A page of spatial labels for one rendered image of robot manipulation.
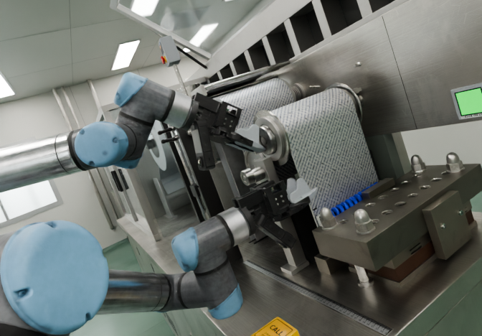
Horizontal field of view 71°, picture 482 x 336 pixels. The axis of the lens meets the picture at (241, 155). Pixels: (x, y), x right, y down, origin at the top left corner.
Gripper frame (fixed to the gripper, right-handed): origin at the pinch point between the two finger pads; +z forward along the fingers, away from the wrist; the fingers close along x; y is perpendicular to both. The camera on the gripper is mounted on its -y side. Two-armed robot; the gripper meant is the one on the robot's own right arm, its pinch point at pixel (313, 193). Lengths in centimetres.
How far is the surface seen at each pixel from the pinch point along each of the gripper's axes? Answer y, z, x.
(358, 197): -5.4, 10.2, -3.2
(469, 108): 7.9, 29.4, -23.3
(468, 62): 17.5, 30.1, -25.3
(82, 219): -45, -64, 556
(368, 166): -0.7, 19.6, -0.3
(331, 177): 1.4, 6.5, -0.2
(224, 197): -8, 5, 74
